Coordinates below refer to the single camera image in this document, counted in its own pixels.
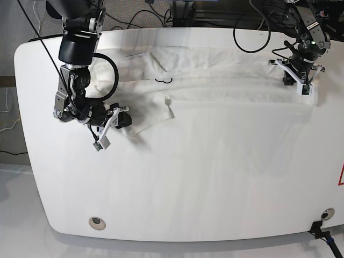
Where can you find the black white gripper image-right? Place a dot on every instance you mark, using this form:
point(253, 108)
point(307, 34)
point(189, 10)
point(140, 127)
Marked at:
point(297, 69)

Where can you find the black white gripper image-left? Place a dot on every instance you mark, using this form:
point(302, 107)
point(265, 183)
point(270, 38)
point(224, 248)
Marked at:
point(100, 120)

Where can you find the white printed T-shirt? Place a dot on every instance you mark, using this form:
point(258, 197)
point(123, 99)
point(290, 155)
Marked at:
point(152, 78)

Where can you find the black robot arm image-left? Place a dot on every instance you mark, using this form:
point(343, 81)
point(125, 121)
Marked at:
point(77, 53)

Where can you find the black flat edge device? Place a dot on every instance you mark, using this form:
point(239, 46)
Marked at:
point(45, 37)

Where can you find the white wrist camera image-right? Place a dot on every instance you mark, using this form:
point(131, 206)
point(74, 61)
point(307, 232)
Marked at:
point(304, 89)

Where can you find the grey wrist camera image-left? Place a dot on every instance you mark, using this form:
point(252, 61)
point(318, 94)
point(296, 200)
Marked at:
point(102, 143)

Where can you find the left table cable grommet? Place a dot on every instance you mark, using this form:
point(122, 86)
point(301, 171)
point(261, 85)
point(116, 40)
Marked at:
point(97, 223)

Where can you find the table cable grommet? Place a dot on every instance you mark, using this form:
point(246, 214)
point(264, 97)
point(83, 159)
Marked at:
point(327, 214)
point(97, 223)

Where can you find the black aluminium frame stand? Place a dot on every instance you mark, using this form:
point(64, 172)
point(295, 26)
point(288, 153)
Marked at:
point(183, 13)

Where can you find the right table cable grommet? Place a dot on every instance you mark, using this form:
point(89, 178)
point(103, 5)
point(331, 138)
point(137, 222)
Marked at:
point(327, 214)

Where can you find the black table clamp with cable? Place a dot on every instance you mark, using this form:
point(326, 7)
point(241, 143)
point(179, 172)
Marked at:
point(318, 233)

